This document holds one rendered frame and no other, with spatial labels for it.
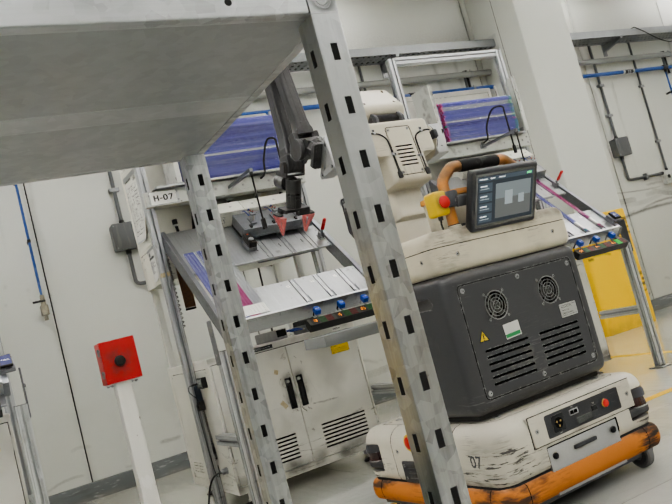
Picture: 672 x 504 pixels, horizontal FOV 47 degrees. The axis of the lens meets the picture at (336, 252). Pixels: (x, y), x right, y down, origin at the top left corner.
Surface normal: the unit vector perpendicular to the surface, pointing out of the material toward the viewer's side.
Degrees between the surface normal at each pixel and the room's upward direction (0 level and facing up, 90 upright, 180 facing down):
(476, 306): 90
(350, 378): 90
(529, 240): 90
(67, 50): 180
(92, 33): 180
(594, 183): 90
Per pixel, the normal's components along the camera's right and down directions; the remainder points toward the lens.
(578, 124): 0.44, -0.19
